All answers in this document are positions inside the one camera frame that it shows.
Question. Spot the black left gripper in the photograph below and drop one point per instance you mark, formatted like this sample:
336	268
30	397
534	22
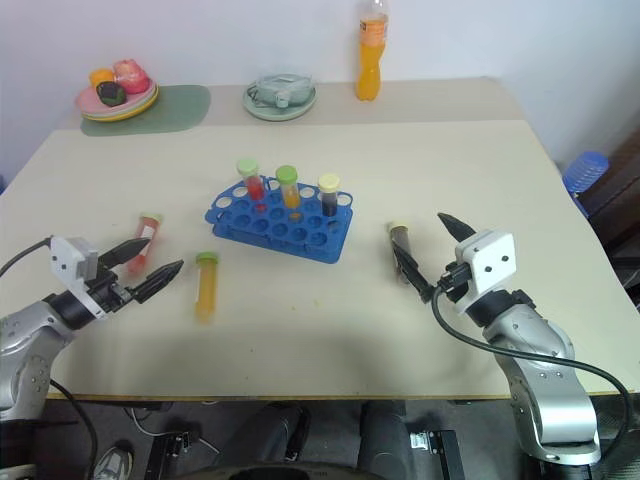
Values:
111	295

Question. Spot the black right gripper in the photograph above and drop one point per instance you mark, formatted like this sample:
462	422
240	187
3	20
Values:
454	281

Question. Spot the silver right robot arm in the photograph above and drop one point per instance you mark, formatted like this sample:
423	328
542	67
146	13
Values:
545	380

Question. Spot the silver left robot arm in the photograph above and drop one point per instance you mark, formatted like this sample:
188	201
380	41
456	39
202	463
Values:
30	345

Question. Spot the red liquid tube green cap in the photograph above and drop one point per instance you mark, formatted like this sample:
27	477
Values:
147	230
252	182

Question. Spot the dark liquid tube yellow cap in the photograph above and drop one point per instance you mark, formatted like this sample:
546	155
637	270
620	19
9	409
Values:
329	197
400	234

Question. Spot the orange liquid tube green cap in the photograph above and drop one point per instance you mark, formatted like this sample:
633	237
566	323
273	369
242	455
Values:
206	292
289	192

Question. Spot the blue test tube rack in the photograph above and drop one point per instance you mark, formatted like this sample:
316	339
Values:
280	232

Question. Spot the stack of pastel plates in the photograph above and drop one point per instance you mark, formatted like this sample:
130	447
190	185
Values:
135	105

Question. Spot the green placemat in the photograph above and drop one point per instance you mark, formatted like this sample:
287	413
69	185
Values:
185	107

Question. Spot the blue ribbed water jug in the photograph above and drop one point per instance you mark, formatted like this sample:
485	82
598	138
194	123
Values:
585	172

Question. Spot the dark green toy fruit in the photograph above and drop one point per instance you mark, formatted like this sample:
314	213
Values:
111	94

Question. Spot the dark wooden furniture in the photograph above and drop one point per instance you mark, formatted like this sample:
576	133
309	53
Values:
617	215

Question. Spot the black metal box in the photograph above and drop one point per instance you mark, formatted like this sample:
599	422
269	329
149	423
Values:
435	452
167	455

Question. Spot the red apple in foam net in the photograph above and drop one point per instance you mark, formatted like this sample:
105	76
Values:
131	76

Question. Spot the orange soda bottle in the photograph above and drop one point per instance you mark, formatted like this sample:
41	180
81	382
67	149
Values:
369	70

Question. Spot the orange toy fruit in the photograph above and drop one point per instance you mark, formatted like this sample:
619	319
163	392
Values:
101	76

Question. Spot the light green plate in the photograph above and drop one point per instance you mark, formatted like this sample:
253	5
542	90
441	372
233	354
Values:
260	112

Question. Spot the grey white sneaker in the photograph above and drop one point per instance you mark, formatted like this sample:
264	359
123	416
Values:
114	462

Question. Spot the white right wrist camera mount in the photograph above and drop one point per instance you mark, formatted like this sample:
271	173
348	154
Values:
487	262

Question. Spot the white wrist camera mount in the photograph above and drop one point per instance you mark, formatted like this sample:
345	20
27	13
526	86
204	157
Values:
67	257
487	262

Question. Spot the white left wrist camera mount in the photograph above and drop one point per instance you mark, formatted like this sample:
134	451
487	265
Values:
67	257

